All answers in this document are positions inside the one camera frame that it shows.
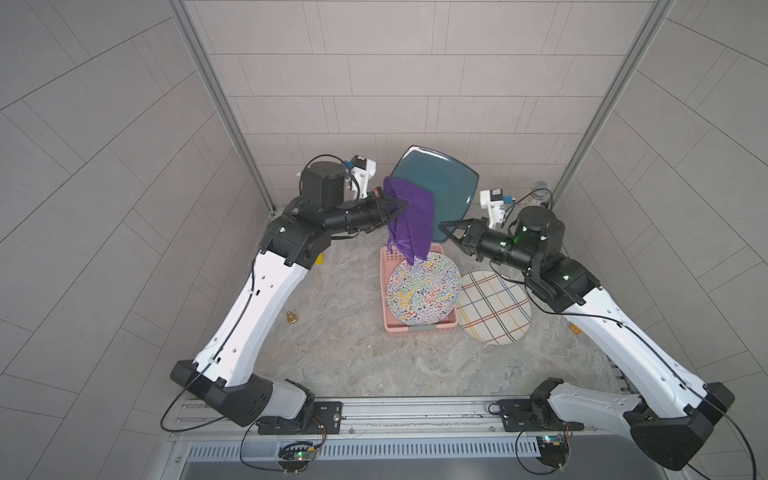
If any purple microfibre cloth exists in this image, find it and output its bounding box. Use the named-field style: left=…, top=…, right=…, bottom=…
left=383, top=176, right=434, bottom=265

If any dark teal square plate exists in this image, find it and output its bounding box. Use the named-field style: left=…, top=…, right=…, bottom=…
left=392, top=145, right=479, bottom=243

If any white plaid striped plate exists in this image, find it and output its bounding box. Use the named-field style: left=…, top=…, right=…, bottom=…
left=456, top=271, right=532, bottom=346

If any colourful squiggle pattern plate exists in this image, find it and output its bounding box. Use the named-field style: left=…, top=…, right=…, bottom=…
left=384, top=251, right=462, bottom=326

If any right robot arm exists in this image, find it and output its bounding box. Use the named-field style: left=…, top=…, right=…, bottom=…
left=438, top=206, right=735, bottom=471

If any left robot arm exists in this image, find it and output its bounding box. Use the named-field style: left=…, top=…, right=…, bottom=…
left=170, top=154, right=408, bottom=431

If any pink perforated plastic basket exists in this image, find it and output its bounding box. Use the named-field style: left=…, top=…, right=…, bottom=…
left=379, top=246, right=458, bottom=336

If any glitter microphone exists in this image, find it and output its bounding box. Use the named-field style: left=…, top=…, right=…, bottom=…
left=530, top=181, right=552, bottom=208

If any right green circuit board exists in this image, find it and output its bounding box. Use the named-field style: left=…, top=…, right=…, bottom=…
left=537, top=435, right=571, bottom=470

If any green circuit board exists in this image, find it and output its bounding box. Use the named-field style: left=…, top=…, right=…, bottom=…
left=537, top=435, right=571, bottom=470
left=277, top=441, right=319, bottom=463

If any left green circuit board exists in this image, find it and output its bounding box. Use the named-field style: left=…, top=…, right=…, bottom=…
left=277, top=441, right=319, bottom=463

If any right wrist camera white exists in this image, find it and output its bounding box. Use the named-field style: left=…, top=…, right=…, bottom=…
left=479, top=189, right=516, bottom=230

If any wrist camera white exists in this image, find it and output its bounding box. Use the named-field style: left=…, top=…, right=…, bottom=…
left=347, top=155, right=377, bottom=199
left=479, top=189, right=516, bottom=230

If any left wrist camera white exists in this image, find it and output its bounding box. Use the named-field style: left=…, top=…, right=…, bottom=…
left=347, top=155, right=377, bottom=199

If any aluminium mounting rail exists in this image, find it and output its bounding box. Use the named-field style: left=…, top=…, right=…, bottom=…
left=167, top=392, right=671, bottom=444

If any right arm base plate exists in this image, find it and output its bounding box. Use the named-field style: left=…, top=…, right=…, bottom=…
left=488, top=399, right=566, bottom=432

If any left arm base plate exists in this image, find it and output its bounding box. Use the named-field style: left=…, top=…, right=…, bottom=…
left=256, top=400, right=343, bottom=435

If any left aluminium corner post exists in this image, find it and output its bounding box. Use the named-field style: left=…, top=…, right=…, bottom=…
left=167, top=0, right=277, bottom=216

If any aluminium corner post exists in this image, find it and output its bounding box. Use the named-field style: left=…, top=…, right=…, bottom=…
left=550, top=0, right=676, bottom=209
left=167, top=0, right=277, bottom=216

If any right aluminium corner post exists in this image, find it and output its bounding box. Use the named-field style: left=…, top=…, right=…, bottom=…
left=550, top=0, right=676, bottom=209

